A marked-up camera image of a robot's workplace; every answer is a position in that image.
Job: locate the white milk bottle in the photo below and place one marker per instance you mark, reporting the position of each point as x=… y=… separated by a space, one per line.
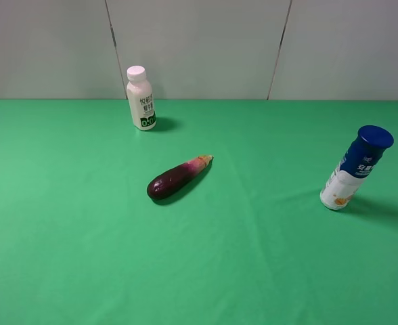
x=140 y=97

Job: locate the purple eggplant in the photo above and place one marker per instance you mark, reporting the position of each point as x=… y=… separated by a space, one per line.
x=173 y=180

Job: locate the blue white yogurt bottle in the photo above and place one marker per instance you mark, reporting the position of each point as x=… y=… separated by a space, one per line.
x=356 y=164

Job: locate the green tablecloth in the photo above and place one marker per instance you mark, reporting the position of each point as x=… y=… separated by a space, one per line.
x=248 y=241

